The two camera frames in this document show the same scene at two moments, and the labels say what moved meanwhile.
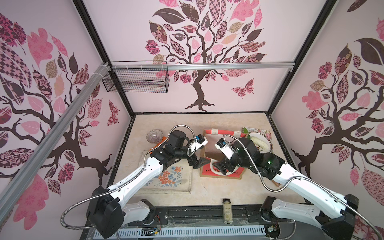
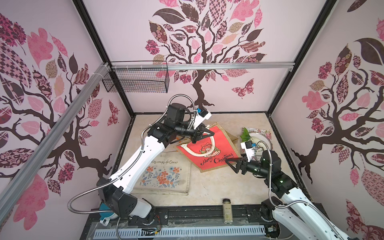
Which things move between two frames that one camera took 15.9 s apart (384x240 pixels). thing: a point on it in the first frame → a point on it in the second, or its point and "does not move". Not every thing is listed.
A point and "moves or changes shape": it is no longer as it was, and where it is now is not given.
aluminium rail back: [201, 65] does not move
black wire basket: [138, 80] does not move
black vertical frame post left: [87, 20] does not move
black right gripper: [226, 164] → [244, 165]
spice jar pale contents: [227, 216] does not move
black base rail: [189, 215] does not move
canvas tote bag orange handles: [175, 179] does not move
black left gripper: [199, 163] → [197, 133]
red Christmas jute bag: [214, 154] moves or changes shape
